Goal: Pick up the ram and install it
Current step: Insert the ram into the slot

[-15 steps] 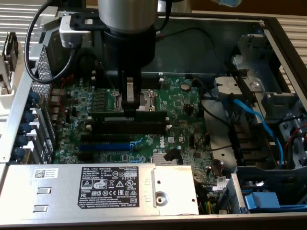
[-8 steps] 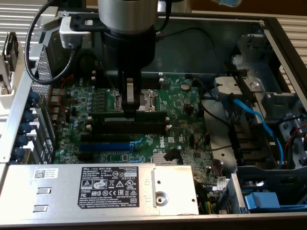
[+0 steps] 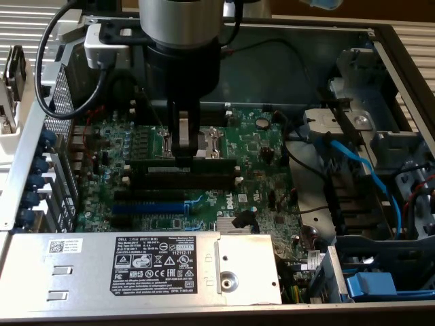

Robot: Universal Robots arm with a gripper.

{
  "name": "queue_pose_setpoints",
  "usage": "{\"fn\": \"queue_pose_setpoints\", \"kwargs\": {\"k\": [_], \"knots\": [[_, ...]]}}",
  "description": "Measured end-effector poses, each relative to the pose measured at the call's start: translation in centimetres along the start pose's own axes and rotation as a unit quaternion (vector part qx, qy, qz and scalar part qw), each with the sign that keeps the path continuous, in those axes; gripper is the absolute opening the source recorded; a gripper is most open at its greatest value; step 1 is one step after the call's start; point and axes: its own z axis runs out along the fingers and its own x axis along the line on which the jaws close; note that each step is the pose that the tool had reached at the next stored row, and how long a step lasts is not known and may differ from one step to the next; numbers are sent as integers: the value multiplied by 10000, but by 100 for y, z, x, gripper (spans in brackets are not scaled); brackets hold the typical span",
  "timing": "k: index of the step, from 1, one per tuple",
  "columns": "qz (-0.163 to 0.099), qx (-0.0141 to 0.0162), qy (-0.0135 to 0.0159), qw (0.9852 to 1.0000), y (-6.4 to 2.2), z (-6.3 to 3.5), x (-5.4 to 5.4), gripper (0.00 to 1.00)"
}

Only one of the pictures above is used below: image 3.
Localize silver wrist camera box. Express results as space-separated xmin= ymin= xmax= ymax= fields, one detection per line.
xmin=84 ymin=23 xmax=133 ymax=71

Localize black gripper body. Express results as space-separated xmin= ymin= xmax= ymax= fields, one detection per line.
xmin=145 ymin=39 xmax=223 ymax=105

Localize black camera cable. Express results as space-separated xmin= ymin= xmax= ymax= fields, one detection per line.
xmin=33 ymin=0 xmax=113 ymax=120

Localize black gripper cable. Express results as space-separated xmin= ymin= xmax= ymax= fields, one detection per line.
xmin=219 ymin=0 xmax=245 ymax=47

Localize thin raised locking lever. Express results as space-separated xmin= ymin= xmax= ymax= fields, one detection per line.
xmin=147 ymin=98 xmax=164 ymax=132

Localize black wire plug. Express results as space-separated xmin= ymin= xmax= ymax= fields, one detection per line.
xmin=230 ymin=209 xmax=258 ymax=229

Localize black RAM slot white latches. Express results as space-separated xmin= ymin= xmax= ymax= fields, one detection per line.
xmin=121 ymin=175 xmax=244 ymax=191
xmin=130 ymin=109 xmax=234 ymax=122
xmin=122 ymin=164 xmax=243 ymax=179
xmin=130 ymin=98 xmax=232 ymax=111

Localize black hard disk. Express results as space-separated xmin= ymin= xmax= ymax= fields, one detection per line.
xmin=2 ymin=45 xmax=27 ymax=102

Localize graphics card with metal bracket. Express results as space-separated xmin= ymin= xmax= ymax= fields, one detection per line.
xmin=0 ymin=79 xmax=17 ymax=135

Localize blue expansion slot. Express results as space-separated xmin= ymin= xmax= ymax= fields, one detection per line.
xmin=111 ymin=202 xmax=187 ymax=215

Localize dark RAM stick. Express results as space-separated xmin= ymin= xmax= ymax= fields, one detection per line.
xmin=130 ymin=158 xmax=238 ymax=175

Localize white parts rack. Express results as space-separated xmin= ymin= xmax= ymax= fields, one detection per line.
xmin=0 ymin=64 xmax=35 ymax=166

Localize silver CPU socket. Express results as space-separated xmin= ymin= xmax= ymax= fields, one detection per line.
xmin=155 ymin=127 xmax=229 ymax=161

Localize grey metal disk bay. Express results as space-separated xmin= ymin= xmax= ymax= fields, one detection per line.
xmin=302 ymin=47 xmax=435 ymax=240

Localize blue flat wire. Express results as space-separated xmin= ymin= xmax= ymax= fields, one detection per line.
xmin=314 ymin=134 xmax=405 ymax=240

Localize blue card retention clip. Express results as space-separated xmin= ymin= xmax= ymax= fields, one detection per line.
xmin=16 ymin=207 xmax=35 ymax=227
xmin=33 ymin=158 xmax=52 ymax=174
xmin=39 ymin=130 xmax=57 ymax=149
xmin=27 ymin=173 xmax=46 ymax=191
xmin=22 ymin=190 xmax=40 ymax=208

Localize silver power supply unit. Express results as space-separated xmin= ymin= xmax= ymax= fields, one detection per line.
xmin=0 ymin=232 xmax=283 ymax=315

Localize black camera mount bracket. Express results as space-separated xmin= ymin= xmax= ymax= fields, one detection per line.
xmin=98 ymin=22 xmax=150 ymax=47

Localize silver rear port housing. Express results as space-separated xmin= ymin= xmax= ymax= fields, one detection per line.
xmin=69 ymin=124 xmax=99 ymax=144
xmin=67 ymin=144 xmax=88 ymax=170

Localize green Dell motherboard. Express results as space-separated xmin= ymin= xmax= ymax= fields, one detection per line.
xmin=73 ymin=107 xmax=307 ymax=272

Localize blue plastic drive latch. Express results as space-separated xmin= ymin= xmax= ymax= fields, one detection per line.
xmin=345 ymin=271 xmax=435 ymax=302

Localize open grey metal PC case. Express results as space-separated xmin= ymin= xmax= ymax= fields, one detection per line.
xmin=0 ymin=15 xmax=435 ymax=322

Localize black looped wire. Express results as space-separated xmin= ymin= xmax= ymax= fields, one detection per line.
xmin=107 ymin=73 xmax=147 ymax=111

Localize black plastic bracket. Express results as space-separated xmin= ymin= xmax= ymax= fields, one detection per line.
xmin=322 ymin=171 xmax=387 ymax=237

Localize short black expansion slot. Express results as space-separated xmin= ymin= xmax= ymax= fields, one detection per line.
xmin=109 ymin=216 xmax=134 ymax=230

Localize red black twisted wire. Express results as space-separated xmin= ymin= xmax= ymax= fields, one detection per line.
xmin=54 ymin=104 xmax=107 ymax=162

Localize black wire with plug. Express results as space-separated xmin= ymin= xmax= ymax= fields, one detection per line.
xmin=220 ymin=37 xmax=322 ymax=100

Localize thin black wire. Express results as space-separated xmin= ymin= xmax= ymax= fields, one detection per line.
xmin=271 ymin=110 xmax=329 ymax=186

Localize silver finned heatsink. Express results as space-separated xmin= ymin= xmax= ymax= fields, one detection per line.
xmin=216 ymin=217 xmax=254 ymax=234

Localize yellow green wire bundle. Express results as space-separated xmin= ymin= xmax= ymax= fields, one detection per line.
xmin=287 ymin=284 xmax=305 ymax=304

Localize long black expansion slot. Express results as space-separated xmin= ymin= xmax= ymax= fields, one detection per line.
xmin=113 ymin=189 xmax=187 ymax=202

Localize black flat wire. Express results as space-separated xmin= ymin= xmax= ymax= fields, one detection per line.
xmin=315 ymin=84 xmax=368 ymax=149

